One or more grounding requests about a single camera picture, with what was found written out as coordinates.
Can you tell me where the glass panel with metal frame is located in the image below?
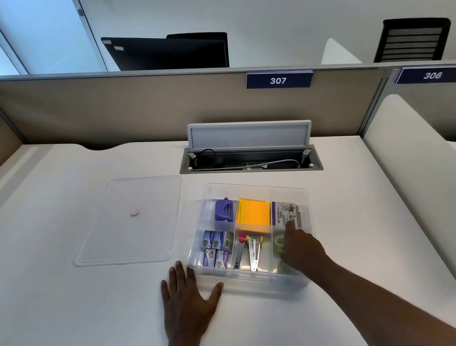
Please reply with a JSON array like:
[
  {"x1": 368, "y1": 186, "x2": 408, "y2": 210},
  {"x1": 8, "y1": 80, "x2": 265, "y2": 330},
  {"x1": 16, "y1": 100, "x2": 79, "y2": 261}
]
[{"x1": 0, "y1": 0, "x2": 109, "y2": 91}]

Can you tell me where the clear tape roll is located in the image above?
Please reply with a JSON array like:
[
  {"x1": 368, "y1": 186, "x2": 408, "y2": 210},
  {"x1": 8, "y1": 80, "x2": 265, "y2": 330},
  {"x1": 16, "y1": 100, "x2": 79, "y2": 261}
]
[{"x1": 272, "y1": 232, "x2": 291, "y2": 256}]

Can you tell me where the dark blue desk number sign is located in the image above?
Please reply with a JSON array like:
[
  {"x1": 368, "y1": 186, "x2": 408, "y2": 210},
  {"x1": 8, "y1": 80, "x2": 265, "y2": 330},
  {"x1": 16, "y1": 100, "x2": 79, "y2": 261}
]
[
  {"x1": 392, "y1": 58, "x2": 456, "y2": 93},
  {"x1": 243, "y1": 61, "x2": 317, "y2": 98}
]

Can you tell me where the black cable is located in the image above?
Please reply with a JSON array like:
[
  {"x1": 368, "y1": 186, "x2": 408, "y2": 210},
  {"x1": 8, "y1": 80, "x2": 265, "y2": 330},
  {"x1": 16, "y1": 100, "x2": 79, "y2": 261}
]
[{"x1": 188, "y1": 145, "x2": 226, "y2": 171}]

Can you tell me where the clear plastic box lid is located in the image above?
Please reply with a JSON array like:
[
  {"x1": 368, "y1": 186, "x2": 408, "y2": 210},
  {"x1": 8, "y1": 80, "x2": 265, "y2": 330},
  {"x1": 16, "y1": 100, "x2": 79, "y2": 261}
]
[{"x1": 61, "y1": 168, "x2": 196, "y2": 278}]

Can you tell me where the person's right forearm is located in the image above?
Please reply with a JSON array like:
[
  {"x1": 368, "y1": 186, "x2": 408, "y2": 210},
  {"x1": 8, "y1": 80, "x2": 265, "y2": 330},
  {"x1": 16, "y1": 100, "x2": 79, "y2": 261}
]
[{"x1": 307, "y1": 236, "x2": 456, "y2": 346}]

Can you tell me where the small blue staple box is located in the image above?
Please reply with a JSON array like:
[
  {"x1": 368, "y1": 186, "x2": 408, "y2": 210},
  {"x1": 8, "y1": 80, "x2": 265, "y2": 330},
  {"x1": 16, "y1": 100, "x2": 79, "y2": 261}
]
[
  {"x1": 211, "y1": 229, "x2": 229, "y2": 250},
  {"x1": 213, "y1": 248, "x2": 232, "y2": 270},
  {"x1": 200, "y1": 229, "x2": 216, "y2": 251},
  {"x1": 200, "y1": 248, "x2": 219, "y2": 269}
]

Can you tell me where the person's right hand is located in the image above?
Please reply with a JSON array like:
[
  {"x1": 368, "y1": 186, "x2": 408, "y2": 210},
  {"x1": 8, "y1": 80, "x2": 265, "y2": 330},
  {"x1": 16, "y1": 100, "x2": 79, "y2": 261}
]
[{"x1": 274, "y1": 214, "x2": 333, "y2": 281}]

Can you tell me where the grey desk cable tray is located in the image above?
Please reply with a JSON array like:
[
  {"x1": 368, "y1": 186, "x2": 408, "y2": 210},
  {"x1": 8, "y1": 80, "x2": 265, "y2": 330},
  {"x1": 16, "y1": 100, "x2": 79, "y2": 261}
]
[{"x1": 175, "y1": 125, "x2": 324, "y2": 195}]

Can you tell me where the clear plastic organizer box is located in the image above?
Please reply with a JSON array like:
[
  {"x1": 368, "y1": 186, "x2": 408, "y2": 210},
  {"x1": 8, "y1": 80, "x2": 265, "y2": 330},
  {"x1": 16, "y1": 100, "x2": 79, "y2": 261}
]
[{"x1": 174, "y1": 167, "x2": 325, "y2": 309}]

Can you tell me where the purple stapler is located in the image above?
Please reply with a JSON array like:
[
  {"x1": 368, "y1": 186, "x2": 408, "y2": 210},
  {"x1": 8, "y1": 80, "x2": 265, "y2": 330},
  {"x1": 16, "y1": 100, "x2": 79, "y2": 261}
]
[{"x1": 212, "y1": 196, "x2": 237, "y2": 225}]

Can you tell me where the grey cable tray flap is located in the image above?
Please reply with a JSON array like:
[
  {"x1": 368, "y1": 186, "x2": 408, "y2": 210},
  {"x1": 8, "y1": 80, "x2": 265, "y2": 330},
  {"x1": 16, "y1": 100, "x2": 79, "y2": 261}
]
[{"x1": 185, "y1": 103, "x2": 317, "y2": 169}]

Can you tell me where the purple and white labelled packet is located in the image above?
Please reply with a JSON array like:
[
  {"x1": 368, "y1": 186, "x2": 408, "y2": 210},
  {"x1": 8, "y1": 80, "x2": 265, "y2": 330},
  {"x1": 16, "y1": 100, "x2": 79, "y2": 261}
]
[{"x1": 268, "y1": 196, "x2": 306, "y2": 234}]

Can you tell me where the red-handled silver tool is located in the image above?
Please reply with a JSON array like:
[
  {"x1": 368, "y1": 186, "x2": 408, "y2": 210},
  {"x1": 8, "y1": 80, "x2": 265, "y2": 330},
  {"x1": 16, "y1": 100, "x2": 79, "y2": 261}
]
[{"x1": 227, "y1": 231, "x2": 254, "y2": 271}]

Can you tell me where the black mesh office chair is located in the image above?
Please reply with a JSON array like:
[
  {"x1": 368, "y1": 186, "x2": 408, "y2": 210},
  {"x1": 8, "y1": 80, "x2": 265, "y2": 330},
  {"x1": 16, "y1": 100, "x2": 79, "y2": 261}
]
[{"x1": 367, "y1": 9, "x2": 456, "y2": 72}]

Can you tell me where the black computer monitor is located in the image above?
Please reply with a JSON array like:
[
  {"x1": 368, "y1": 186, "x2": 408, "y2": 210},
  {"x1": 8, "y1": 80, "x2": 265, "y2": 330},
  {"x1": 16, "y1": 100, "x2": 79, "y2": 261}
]
[{"x1": 100, "y1": 16, "x2": 233, "y2": 88}]

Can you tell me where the yellow sticky note pad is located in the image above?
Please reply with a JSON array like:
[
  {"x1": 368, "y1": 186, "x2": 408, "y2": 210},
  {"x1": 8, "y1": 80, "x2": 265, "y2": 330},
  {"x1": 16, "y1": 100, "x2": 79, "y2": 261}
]
[{"x1": 232, "y1": 193, "x2": 276, "y2": 239}]

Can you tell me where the person's left hand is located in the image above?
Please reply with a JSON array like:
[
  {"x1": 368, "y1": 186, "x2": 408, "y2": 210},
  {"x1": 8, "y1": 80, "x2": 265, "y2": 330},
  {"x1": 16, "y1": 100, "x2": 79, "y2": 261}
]
[{"x1": 154, "y1": 254, "x2": 232, "y2": 344}]

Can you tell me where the grey cable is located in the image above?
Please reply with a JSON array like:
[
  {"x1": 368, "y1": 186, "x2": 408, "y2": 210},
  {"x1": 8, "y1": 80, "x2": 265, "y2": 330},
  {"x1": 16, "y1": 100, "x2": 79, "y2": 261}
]
[{"x1": 248, "y1": 155, "x2": 303, "y2": 177}]

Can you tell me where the white side divider panel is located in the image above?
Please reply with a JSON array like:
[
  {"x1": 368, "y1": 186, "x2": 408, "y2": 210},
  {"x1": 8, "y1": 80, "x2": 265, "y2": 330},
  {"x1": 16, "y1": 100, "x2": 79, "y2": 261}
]
[{"x1": 355, "y1": 83, "x2": 456, "y2": 295}]

